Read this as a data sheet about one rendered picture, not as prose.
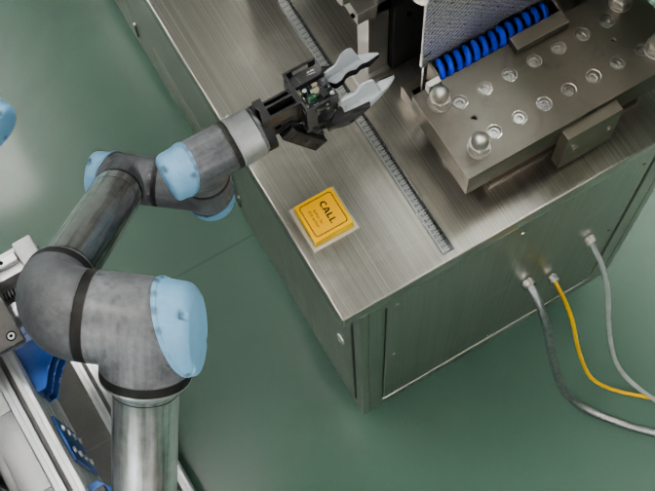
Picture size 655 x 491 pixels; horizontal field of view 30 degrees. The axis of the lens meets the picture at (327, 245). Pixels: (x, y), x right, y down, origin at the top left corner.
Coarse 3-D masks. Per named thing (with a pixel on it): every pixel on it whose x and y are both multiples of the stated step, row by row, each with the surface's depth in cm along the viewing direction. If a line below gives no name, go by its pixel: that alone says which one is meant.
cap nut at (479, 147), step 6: (480, 132) 179; (474, 138) 179; (480, 138) 178; (486, 138) 179; (468, 144) 182; (474, 144) 179; (480, 144) 179; (486, 144) 179; (468, 150) 182; (474, 150) 180; (480, 150) 180; (486, 150) 180; (474, 156) 182; (480, 156) 181; (486, 156) 182
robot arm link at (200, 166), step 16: (208, 128) 173; (224, 128) 172; (176, 144) 173; (192, 144) 172; (208, 144) 171; (224, 144) 171; (160, 160) 171; (176, 160) 171; (192, 160) 170; (208, 160) 171; (224, 160) 172; (240, 160) 173; (176, 176) 170; (192, 176) 171; (208, 176) 172; (224, 176) 174; (176, 192) 172; (192, 192) 173; (208, 192) 176
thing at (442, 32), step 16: (448, 0) 173; (464, 0) 176; (480, 0) 178; (496, 0) 182; (512, 0) 185; (528, 0) 188; (544, 0) 191; (432, 16) 174; (448, 16) 177; (464, 16) 180; (480, 16) 183; (496, 16) 186; (512, 16) 190; (432, 32) 179; (448, 32) 182; (464, 32) 185; (480, 32) 188; (432, 48) 184; (448, 48) 187
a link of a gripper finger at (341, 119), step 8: (368, 104) 178; (336, 112) 177; (344, 112) 177; (352, 112) 178; (360, 112) 178; (336, 120) 177; (344, 120) 177; (352, 120) 178; (328, 128) 177; (336, 128) 178
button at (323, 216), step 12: (324, 192) 192; (300, 204) 192; (312, 204) 192; (324, 204) 192; (336, 204) 192; (300, 216) 191; (312, 216) 191; (324, 216) 191; (336, 216) 191; (348, 216) 191; (312, 228) 190; (324, 228) 190; (336, 228) 190; (348, 228) 192; (312, 240) 191; (324, 240) 191
